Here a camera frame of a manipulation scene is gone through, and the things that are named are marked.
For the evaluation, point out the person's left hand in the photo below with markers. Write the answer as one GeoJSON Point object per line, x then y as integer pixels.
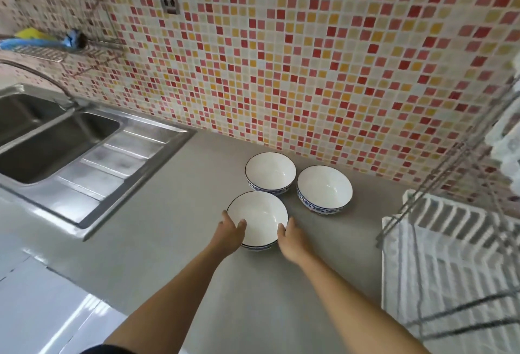
{"type": "Point", "coordinates": [226, 235]}

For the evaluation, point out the person's right hand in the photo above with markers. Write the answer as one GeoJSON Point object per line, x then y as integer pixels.
{"type": "Point", "coordinates": [293, 242]}

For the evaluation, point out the person's right thumb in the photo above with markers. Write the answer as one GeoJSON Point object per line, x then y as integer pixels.
{"type": "Point", "coordinates": [280, 231]}

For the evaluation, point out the person's left thumb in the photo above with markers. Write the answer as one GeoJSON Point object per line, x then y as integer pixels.
{"type": "Point", "coordinates": [241, 228]}

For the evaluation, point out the white bowl blue patterned rim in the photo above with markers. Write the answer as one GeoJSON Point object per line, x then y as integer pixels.
{"type": "Point", "coordinates": [324, 188]}
{"type": "Point", "coordinates": [258, 216]}
{"type": "Point", "coordinates": [270, 171]}

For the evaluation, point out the person's left forearm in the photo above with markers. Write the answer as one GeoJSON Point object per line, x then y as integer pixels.
{"type": "Point", "coordinates": [170, 301]}

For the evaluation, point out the person's right forearm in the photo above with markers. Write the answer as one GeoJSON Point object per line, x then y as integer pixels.
{"type": "Point", "coordinates": [349, 305]}

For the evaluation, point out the white plastic drainer tray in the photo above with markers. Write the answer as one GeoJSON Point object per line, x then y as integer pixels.
{"type": "Point", "coordinates": [447, 260]}

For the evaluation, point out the stainless steel double sink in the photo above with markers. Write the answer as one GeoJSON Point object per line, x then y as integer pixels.
{"type": "Point", "coordinates": [85, 154]}

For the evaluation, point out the person's black shirt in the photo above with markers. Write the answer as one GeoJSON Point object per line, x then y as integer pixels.
{"type": "Point", "coordinates": [94, 349]}

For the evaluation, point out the white glossy cabinet door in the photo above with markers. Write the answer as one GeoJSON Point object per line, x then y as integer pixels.
{"type": "Point", "coordinates": [44, 309]}

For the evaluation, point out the curved metal faucet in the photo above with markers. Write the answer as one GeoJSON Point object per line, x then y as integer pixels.
{"type": "Point", "coordinates": [44, 77]}

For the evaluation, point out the blue cleaning brush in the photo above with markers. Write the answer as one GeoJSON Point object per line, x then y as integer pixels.
{"type": "Point", "coordinates": [61, 40]}

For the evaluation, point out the yellow sponge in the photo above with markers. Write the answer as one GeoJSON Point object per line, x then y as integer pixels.
{"type": "Point", "coordinates": [31, 33]}

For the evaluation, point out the grey wall socket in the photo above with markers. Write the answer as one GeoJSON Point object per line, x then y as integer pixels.
{"type": "Point", "coordinates": [169, 0]}

